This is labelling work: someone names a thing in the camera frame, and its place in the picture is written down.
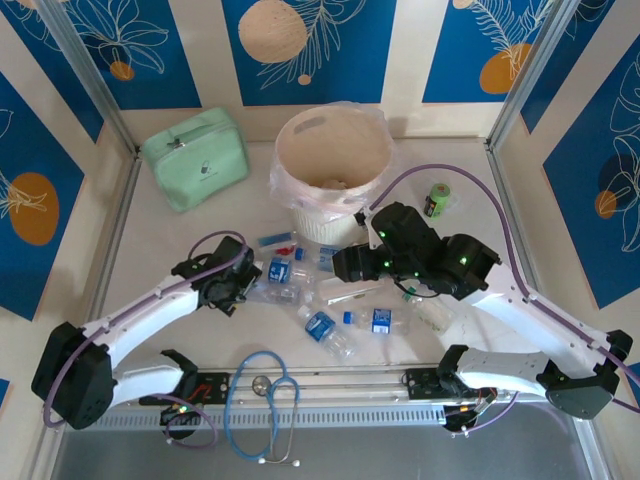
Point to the clear rectangular plastic bottle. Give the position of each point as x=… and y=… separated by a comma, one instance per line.
x=345, y=292

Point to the clear bottle with red marks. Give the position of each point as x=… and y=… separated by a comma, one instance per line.
x=274, y=240

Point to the crushed clear plastic bottle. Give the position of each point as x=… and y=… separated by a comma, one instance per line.
x=285, y=296

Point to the clear bottle with green cap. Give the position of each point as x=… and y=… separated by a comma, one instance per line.
x=432, y=317

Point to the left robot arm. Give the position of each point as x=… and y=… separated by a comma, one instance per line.
x=150, y=310

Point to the cream waste bin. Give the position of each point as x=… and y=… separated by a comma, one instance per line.
x=325, y=232

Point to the clear pink bin liner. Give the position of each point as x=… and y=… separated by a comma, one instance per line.
x=280, y=185

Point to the small green cylindrical container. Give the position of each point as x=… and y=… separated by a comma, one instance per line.
x=437, y=200

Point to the green medicine bag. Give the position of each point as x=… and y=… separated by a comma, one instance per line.
x=200, y=160

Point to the blue stethoscope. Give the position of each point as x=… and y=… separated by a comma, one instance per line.
x=260, y=384

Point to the brushed metal panel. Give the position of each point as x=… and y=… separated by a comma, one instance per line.
x=375, y=455

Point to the aluminium side frame rail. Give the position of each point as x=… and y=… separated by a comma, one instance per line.
x=502, y=180
x=119, y=215

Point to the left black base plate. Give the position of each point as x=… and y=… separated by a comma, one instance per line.
x=215, y=382

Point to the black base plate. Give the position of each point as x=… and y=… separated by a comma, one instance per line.
x=215, y=382
x=420, y=385

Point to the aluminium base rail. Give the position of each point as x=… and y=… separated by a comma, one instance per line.
x=340, y=387

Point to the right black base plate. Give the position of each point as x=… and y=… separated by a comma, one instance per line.
x=420, y=385

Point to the aluminium frame post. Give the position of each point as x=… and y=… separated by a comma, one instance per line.
x=528, y=75
x=95, y=75

